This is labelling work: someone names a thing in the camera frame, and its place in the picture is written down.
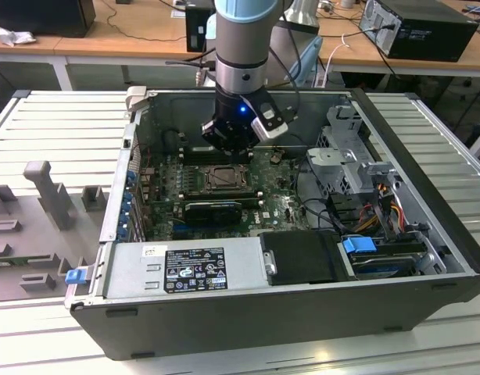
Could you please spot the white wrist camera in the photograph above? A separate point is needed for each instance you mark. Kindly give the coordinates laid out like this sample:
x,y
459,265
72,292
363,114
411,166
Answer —
x,y
269,127

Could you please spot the black RAM slot bank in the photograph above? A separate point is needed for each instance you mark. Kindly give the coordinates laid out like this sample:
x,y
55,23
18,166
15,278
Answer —
x,y
201,158
220,194

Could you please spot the blue disk carrier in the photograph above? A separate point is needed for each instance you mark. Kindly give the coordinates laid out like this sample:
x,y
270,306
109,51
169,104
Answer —
x,y
359,250

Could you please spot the green motherboard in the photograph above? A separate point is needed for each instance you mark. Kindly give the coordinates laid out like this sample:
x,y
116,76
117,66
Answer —
x,y
271,218

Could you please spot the black plastic shroud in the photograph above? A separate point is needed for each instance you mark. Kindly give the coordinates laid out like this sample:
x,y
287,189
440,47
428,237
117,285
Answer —
x,y
298,258

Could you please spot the large black box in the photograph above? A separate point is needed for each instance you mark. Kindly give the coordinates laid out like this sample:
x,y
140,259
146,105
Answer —
x,y
40,15

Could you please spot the CPU socket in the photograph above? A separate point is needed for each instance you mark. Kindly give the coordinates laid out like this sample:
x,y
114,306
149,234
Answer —
x,y
205,183

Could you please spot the black open PC case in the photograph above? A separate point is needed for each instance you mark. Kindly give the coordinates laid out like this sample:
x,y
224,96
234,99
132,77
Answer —
x,y
244,324

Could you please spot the blue expansion slot clips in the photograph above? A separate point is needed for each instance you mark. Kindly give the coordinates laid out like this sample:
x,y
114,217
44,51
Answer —
x,y
126,205

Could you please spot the white cup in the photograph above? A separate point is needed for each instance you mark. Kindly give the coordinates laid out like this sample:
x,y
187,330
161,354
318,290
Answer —
x,y
346,3

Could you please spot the gray parts rack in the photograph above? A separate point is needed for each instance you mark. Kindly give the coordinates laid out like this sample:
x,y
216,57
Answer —
x,y
33,234

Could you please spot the silver metal drive cage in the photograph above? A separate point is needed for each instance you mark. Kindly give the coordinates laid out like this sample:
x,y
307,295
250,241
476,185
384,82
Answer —
x,y
330,160

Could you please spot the thin metal locking lever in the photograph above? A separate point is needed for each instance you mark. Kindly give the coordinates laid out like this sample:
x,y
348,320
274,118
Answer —
x,y
220,167

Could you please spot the blue case latch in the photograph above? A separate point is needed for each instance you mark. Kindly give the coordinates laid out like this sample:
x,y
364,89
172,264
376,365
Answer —
x,y
75,276

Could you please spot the hard disk drive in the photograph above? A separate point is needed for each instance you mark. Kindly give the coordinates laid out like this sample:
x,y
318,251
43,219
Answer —
x,y
380,268

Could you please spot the coin battery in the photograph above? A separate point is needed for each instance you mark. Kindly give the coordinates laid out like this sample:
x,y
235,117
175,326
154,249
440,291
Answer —
x,y
275,157

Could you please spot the silver power supply unit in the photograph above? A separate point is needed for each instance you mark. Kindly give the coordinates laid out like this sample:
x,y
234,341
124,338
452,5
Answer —
x,y
126,269

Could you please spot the crumpled white paper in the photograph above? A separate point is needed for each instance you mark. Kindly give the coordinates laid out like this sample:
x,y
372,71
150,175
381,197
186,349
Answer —
x,y
13,36

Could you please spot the black PC tower with side panel open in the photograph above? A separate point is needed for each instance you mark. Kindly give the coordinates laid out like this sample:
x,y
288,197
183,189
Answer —
x,y
431,35

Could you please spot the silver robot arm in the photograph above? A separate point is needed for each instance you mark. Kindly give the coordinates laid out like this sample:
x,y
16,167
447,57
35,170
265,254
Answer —
x,y
240,43

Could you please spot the silver square CPU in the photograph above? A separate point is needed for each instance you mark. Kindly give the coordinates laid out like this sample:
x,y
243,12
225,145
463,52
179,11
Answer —
x,y
227,177

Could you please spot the small black PC tower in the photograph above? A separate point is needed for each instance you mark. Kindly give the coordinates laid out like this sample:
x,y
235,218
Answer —
x,y
195,27

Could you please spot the wooden desk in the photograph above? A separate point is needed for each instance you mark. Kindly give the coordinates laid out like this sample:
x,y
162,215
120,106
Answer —
x,y
107,39
361,54

